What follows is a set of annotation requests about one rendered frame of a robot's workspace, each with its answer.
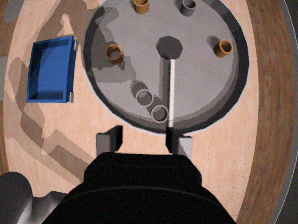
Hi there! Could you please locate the bronze ring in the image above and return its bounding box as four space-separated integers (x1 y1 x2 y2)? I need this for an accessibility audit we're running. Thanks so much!
213 39 233 58
105 44 124 65
134 0 149 14

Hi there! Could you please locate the blue tray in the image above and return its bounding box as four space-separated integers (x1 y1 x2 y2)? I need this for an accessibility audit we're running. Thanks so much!
26 36 79 103

